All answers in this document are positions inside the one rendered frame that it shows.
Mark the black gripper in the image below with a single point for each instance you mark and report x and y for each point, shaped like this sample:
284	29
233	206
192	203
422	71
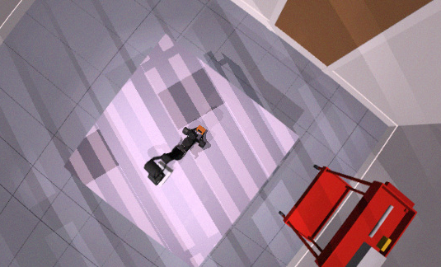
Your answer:
201	142

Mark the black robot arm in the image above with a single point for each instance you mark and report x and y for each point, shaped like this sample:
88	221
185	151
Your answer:
155	173

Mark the orange block with dark square face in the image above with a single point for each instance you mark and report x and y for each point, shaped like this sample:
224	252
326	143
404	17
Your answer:
200	129

